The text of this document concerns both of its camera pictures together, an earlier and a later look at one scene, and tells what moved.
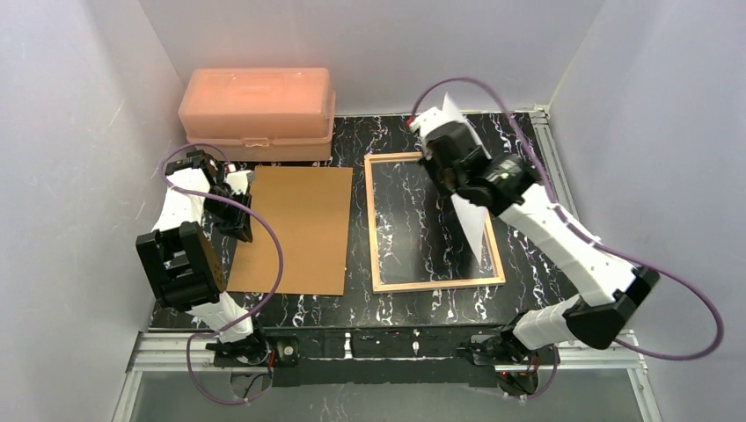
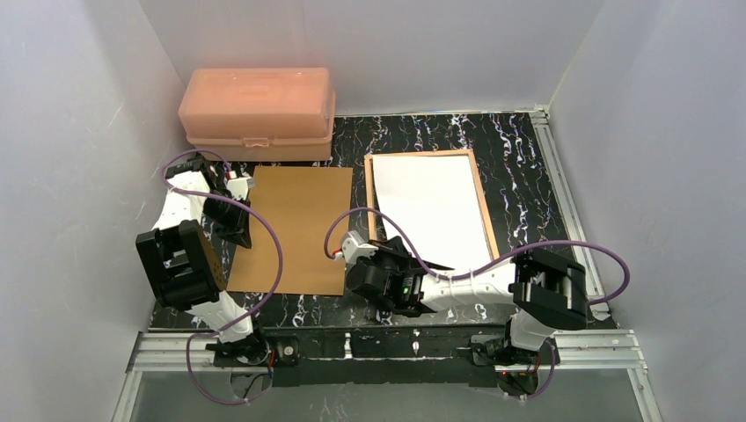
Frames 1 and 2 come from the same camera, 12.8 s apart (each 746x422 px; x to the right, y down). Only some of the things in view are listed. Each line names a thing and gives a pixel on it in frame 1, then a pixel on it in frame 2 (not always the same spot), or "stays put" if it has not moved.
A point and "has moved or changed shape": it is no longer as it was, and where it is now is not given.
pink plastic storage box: [259, 113] stays put
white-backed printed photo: [473, 216] has moved or changed shape
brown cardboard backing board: [309, 208] stays put
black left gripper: [234, 214] stays put
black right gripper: [441, 172] → [398, 253]
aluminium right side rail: [552, 156] stays put
